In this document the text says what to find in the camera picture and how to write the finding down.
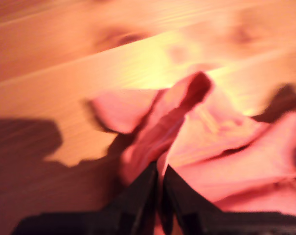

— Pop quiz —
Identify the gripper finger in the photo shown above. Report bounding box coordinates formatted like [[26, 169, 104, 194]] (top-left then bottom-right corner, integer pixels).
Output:
[[98, 161, 159, 235], [162, 164, 224, 235]]

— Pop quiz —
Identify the red underwear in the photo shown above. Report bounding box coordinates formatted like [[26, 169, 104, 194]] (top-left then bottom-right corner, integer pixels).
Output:
[[88, 70, 296, 235]]

